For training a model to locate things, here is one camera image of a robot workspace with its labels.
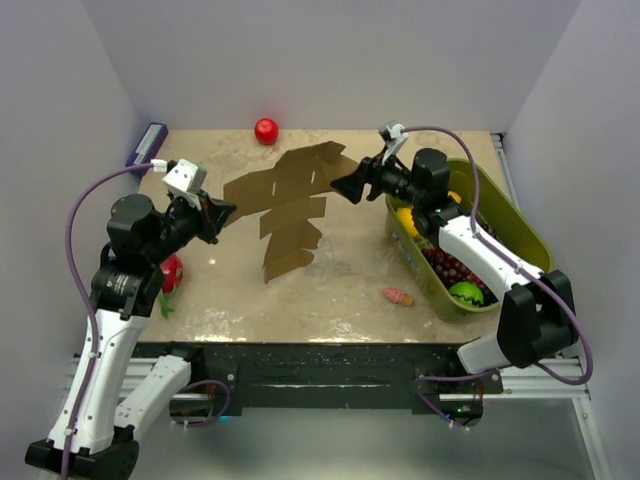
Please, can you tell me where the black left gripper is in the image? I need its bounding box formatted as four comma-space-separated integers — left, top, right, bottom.
147, 187, 237, 264

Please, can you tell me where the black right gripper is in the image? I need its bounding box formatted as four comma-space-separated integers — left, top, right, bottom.
331, 145, 424, 208

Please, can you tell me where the brown cardboard box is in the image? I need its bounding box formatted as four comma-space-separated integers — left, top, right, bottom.
223, 141, 357, 283

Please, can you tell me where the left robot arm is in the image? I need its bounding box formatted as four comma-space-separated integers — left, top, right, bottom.
25, 192, 236, 479

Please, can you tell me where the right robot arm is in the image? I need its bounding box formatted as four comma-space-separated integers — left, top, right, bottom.
330, 148, 579, 393

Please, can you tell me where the purple white rectangular box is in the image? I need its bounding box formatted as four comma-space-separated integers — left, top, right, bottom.
125, 122, 169, 167

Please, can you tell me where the orange in basket front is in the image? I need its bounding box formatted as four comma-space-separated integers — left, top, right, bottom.
396, 207, 420, 238

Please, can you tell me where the orange in basket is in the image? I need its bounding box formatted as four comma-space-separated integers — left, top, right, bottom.
448, 191, 461, 204
396, 207, 420, 238

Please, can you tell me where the red dragon fruit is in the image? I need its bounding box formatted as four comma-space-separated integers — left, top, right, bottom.
158, 255, 183, 319

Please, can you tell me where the red apple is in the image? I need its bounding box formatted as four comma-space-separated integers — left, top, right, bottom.
254, 117, 279, 145

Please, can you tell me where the orange in basket back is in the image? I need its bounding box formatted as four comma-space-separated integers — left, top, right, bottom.
448, 191, 461, 204

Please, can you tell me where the pink toy ice cream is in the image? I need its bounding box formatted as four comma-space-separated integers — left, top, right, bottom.
383, 287, 414, 307

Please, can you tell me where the dark red grape bunch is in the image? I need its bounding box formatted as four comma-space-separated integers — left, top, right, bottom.
416, 236, 486, 289

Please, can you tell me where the green round toy fruit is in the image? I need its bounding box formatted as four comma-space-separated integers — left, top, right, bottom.
448, 281, 484, 308

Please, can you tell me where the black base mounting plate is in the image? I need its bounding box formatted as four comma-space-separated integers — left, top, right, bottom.
170, 342, 503, 425

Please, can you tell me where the olive green plastic basket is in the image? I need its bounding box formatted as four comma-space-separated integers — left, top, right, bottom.
385, 158, 552, 323

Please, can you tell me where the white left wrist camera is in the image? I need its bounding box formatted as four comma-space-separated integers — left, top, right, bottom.
162, 159, 207, 210

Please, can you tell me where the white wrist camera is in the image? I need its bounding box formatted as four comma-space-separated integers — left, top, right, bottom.
162, 159, 207, 210
378, 122, 408, 164

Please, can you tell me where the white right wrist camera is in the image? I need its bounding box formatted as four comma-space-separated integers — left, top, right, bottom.
378, 122, 408, 164

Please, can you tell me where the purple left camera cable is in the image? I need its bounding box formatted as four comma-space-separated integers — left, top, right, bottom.
59, 158, 169, 480

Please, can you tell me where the purple camera cable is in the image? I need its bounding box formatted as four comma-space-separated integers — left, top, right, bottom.
399, 124, 595, 386
59, 158, 169, 480

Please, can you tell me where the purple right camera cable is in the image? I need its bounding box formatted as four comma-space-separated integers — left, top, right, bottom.
399, 124, 595, 386

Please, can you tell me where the aluminium frame rail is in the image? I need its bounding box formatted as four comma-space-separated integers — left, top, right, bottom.
64, 349, 594, 401

